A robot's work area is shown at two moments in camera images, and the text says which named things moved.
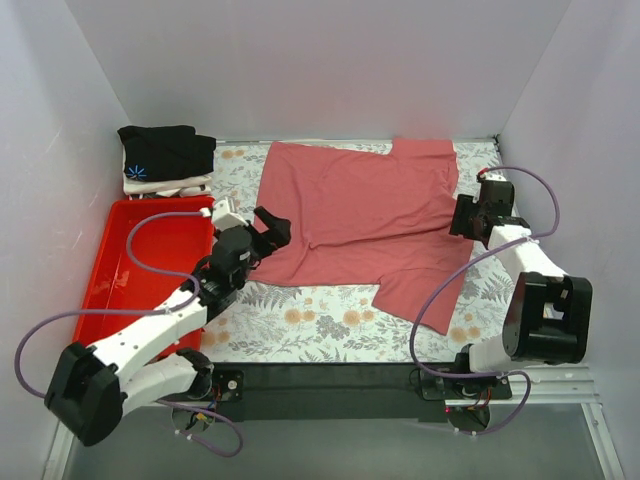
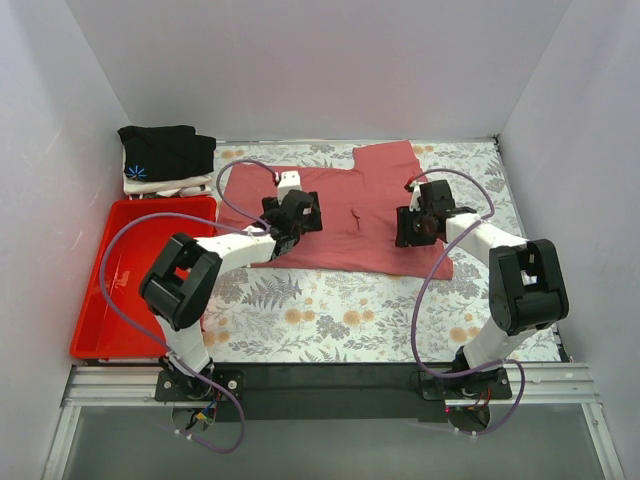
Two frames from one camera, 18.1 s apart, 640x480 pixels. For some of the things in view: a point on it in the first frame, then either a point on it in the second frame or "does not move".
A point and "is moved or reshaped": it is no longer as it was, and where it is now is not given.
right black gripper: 463,215 → 405,228
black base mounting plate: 353,392 does not move
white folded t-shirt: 182,188 does not move
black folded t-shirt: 164,151 does not move
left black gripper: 261,236 → 314,213
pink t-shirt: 363,217 is moved or reshaped
